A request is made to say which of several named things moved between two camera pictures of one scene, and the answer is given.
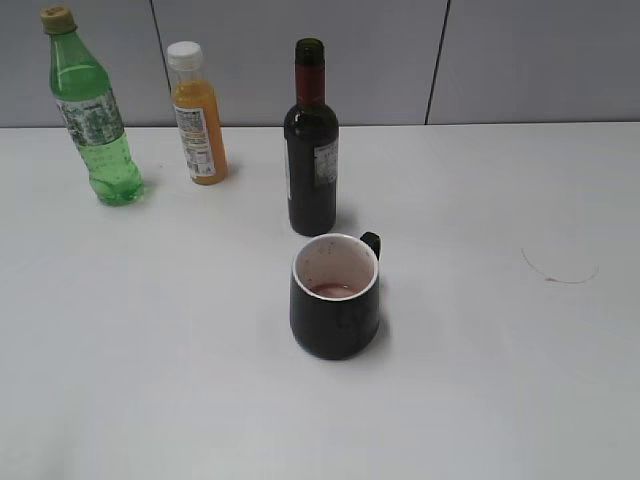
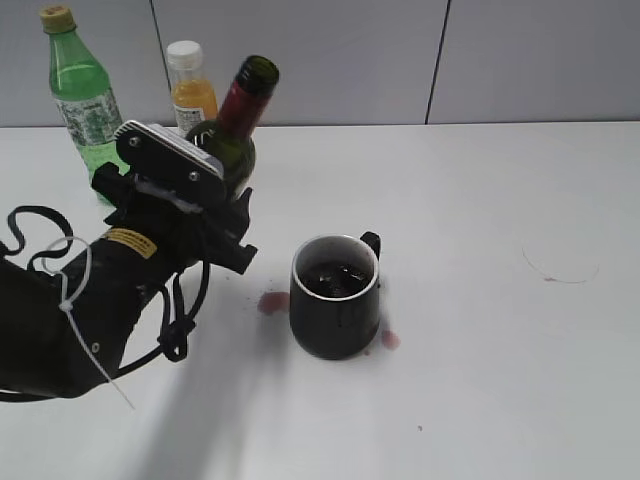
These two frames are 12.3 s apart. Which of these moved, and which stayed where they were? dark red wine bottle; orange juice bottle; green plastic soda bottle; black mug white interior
Moved: dark red wine bottle
Stayed: black mug white interior; green plastic soda bottle; orange juice bottle
